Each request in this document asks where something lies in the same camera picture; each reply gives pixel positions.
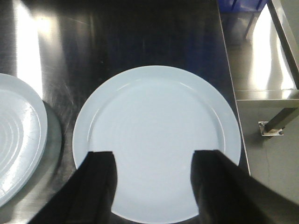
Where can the blue bin beside table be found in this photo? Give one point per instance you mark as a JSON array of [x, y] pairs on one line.
[[235, 6]]

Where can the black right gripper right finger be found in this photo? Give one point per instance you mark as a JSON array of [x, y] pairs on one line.
[[225, 194]]

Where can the white round plate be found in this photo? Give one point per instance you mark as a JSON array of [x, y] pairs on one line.
[[23, 134], [153, 118]]

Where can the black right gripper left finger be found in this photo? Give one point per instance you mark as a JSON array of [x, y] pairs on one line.
[[87, 197]]

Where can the steel side table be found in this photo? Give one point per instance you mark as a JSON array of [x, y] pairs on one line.
[[264, 60]]

